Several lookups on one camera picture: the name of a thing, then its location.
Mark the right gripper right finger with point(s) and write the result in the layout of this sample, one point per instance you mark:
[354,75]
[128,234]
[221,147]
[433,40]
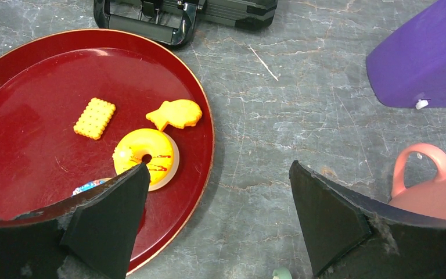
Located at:
[350,235]

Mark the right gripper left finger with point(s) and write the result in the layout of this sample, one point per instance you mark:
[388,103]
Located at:
[88,235]

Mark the blue donut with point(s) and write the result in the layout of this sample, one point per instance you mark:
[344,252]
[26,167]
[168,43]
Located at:
[89,185]

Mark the yellow donut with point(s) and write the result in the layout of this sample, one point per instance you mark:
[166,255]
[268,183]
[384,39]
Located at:
[138,144]

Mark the yellow rectangular biscuit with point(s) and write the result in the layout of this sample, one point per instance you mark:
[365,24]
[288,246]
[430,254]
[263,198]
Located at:
[94,118]

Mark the teal cup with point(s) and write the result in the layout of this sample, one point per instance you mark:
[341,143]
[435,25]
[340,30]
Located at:
[281,273]

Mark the red round tray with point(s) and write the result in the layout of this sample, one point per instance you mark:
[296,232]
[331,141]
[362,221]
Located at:
[46,84]

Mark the pink mug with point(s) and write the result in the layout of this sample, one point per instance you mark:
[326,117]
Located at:
[427,198]

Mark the orange fish cookie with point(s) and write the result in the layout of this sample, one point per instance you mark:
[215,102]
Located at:
[179,113]

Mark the purple pitcher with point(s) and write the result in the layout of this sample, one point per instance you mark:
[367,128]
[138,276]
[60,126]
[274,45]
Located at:
[408,68]

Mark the black poker chip case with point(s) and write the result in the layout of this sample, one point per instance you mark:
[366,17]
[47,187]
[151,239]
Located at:
[245,15]

